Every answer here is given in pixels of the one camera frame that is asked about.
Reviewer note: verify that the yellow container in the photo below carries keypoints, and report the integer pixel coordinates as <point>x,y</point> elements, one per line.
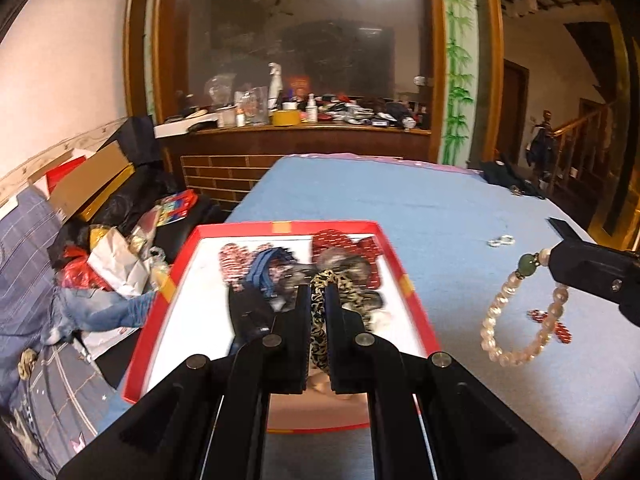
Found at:
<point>285,118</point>

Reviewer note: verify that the dark coat on post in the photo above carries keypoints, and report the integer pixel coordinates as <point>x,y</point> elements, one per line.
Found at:
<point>540,140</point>

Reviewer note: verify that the clear plastic jar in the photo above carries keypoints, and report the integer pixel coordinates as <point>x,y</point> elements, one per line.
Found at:
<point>252,107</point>

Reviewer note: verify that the wooden counter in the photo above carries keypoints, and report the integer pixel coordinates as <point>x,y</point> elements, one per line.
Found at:
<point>300,142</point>

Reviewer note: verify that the pink striped scrunchie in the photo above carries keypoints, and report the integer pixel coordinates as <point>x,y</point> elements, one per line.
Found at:
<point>232,260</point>

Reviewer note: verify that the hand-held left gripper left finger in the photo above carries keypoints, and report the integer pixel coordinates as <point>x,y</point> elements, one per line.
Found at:
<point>300,320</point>

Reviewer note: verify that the grey fluffy scrunchie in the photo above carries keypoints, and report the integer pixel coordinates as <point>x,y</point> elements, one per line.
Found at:
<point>345,265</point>

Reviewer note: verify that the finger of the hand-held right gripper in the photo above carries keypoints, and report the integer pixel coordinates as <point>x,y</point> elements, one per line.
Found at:
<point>595,272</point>

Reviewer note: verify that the leopard print scrunchie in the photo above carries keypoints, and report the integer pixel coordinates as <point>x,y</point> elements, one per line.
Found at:
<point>318,320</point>

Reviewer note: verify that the cardboard box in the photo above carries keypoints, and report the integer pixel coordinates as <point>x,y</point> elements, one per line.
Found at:
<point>85,182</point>

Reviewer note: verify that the red box with white inside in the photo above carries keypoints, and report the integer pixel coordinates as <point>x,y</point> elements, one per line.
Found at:
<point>200,300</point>

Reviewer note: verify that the black smartphone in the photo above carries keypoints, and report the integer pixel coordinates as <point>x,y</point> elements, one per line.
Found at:
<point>565,227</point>

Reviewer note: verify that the colourful packet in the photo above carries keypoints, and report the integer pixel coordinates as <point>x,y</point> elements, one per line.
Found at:
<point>177,206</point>

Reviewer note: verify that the black plastic bags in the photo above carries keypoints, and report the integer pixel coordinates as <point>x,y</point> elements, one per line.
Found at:
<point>145,185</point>

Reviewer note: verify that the clutter pile on counter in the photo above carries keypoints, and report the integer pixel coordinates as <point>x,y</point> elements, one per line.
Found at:
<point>370,112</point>

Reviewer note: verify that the crumpled white paper bag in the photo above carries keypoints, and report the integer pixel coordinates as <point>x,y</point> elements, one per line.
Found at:
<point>117,260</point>

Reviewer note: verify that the black cloth bag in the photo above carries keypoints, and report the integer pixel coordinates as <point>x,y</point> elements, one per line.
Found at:
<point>510,177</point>

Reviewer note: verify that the blue tablecloth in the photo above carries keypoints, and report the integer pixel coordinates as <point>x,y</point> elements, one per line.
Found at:
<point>425,200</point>

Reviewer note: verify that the blue jeans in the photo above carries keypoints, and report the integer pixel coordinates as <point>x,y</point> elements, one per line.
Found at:
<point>95,310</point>

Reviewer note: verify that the wooden stair railing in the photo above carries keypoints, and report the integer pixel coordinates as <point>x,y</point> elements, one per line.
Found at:
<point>582,150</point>

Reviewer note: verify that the small white bottle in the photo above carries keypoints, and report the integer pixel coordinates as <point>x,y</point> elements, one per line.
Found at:
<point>311,110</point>

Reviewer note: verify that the white spray bottle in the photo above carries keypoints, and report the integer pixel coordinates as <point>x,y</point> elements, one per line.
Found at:
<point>274,85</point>

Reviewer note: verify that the red bow scrunchie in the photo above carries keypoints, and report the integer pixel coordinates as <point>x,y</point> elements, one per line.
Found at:
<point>330,240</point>

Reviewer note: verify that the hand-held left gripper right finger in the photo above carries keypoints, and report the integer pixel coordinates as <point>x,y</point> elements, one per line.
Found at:
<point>334,320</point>

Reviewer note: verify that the blue plaid blanket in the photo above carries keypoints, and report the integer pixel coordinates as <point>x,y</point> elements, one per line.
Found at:
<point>25,270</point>

